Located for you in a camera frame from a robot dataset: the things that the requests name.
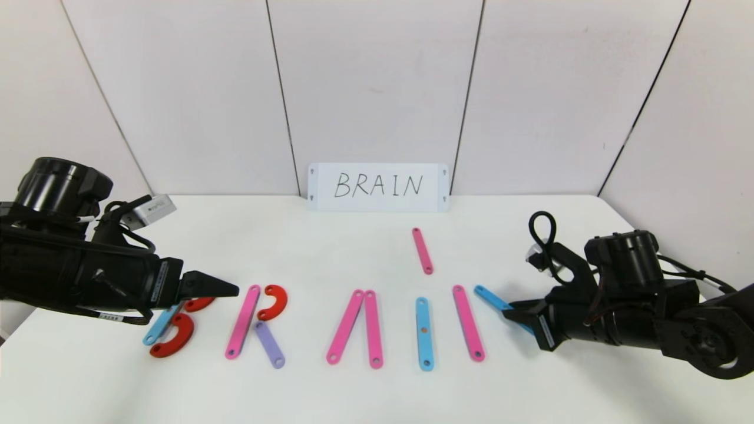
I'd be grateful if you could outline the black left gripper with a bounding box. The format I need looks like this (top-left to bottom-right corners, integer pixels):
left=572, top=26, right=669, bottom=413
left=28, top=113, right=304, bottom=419
left=82, top=248, right=240, bottom=312

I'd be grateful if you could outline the long pink bar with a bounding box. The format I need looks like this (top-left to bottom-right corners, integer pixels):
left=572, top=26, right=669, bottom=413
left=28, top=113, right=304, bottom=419
left=224, top=285, right=261, bottom=360
left=452, top=285, right=485, bottom=362
left=363, top=290, right=384, bottom=370
left=326, top=289, right=365, bottom=365

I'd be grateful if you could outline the small red C piece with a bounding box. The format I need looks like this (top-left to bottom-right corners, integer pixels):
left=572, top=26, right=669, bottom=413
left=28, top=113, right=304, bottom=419
left=257, top=285, right=288, bottom=322

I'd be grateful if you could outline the short purple bar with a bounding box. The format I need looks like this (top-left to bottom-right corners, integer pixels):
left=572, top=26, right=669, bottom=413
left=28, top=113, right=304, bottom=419
left=254, top=321, right=286, bottom=369

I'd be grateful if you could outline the thin dark pink bar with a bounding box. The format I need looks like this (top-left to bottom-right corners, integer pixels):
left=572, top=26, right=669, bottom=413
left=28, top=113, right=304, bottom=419
left=412, top=227, right=434, bottom=275

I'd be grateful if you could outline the short blue bar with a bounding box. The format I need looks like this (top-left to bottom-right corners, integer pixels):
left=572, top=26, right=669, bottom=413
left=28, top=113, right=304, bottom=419
left=474, top=285, right=534, bottom=335

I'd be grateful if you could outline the white BRAIN sign card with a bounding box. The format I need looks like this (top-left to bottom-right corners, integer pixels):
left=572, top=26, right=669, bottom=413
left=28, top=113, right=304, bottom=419
left=308, top=163, right=449, bottom=213

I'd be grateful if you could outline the large red C piece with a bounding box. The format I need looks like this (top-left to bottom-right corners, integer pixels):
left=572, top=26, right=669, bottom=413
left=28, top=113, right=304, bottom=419
left=149, top=313, right=196, bottom=359

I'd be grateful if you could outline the long blue bar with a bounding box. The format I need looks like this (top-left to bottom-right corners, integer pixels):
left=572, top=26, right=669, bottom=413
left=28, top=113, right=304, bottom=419
left=143, top=300, right=183, bottom=346

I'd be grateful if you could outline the blue bar with orange underside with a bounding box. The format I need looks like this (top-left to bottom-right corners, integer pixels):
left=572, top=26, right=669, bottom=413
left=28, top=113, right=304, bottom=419
left=415, top=297, right=435, bottom=372

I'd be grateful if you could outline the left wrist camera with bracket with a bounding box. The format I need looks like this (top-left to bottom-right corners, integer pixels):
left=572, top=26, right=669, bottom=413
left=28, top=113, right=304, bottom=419
left=94, top=194, right=177, bottom=254

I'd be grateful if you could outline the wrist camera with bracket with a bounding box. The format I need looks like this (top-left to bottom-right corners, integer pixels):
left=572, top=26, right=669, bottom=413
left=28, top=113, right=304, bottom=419
left=94, top=194, right=177, bottom=254
left=524, top=241, right=596, bottom=301

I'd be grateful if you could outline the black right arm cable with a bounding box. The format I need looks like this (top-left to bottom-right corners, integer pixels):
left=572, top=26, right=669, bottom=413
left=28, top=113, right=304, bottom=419
left=528, top=211, right=560, bottom=280

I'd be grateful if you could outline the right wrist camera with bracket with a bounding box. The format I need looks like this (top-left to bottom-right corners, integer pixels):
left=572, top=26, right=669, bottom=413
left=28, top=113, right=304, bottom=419
left=524, top=241, right=596, bottom=301

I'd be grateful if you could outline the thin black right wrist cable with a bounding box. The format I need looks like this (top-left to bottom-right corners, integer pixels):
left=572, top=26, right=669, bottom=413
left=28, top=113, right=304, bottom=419
left=657, top=254, right=737, bottom=294

